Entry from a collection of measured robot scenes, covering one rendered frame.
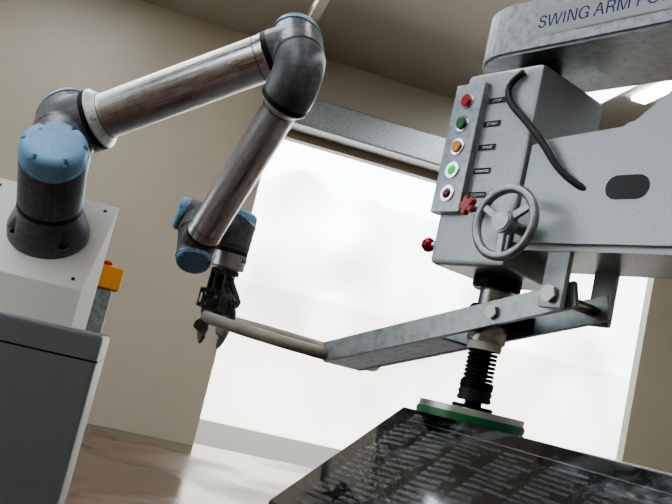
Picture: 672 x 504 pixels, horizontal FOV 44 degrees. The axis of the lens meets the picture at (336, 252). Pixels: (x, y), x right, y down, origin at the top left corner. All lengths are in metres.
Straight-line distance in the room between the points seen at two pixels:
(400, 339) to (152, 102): 0.80
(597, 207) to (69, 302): 1.17
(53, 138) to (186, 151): 6.26
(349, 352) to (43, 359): 0.67
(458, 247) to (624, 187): 0.36
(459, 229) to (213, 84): 0.68
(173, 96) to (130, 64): 6.41
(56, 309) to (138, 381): 6.04
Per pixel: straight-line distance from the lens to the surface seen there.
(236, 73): 1.97
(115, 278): 3.01
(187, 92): 2.00
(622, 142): 1.56
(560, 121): 1.76
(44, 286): 2.01
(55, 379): 1.92
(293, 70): 1.85
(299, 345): 1.97
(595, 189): 1.56
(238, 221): 2.26
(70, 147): 1.96
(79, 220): 2.06
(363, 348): 1.90
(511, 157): 1.69
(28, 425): 1.93
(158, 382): 8.02
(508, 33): 1.84
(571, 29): 1.73
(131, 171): 8.16
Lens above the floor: 0.87
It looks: 9 degrees up
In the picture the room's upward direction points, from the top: 13 degrees clockwise
